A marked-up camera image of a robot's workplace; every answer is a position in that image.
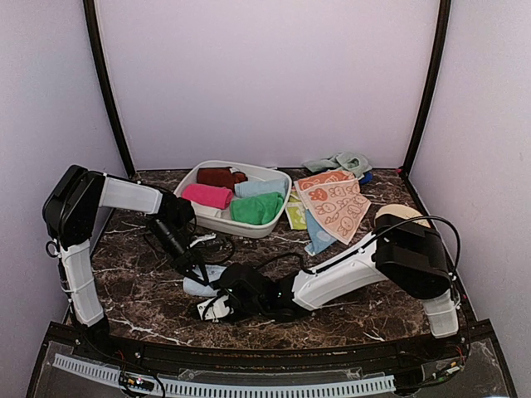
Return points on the brown rolled towel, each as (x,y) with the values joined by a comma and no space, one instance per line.
(220,176)

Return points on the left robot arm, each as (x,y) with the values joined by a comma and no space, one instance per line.
(70,212)

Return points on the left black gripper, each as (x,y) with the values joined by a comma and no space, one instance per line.
(188,260)

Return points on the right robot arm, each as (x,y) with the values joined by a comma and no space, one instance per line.
(402,251)

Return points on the green patterned cloth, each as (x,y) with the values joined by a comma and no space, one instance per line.
(295,211)

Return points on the right black frame post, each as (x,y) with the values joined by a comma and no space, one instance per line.
(442,22)

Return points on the orange patterned cloth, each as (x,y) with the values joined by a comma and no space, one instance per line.
(335,201)

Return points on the light blue towel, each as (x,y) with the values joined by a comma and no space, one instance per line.
(192,287)
(256,188)

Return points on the white rolled towel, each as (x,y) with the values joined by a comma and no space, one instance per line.
(206,211)

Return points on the green microfiber towel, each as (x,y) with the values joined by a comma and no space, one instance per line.
(257,210)

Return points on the black front rail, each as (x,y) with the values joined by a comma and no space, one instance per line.
(316,344)

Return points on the black frame post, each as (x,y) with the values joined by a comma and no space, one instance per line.
(106,90)
(442,22)

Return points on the pink rolled towel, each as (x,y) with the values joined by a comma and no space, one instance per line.
(205,195)

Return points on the sage green crumpled towel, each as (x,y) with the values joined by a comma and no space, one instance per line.
(355,163)

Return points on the light blue rolled towel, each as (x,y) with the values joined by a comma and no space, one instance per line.
(256,188)

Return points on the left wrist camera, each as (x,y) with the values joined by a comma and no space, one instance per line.
(207,241)

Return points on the white plastic basin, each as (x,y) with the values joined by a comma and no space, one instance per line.
(224,223)

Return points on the white slotted cable duct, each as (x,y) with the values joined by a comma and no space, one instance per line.
(226,385)

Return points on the left black frame post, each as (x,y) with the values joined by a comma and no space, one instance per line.
(106,90)

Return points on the blue polka dot cloth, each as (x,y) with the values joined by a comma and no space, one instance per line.
(320,239)

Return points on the small circuit board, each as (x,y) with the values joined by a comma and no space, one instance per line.
(135,383)

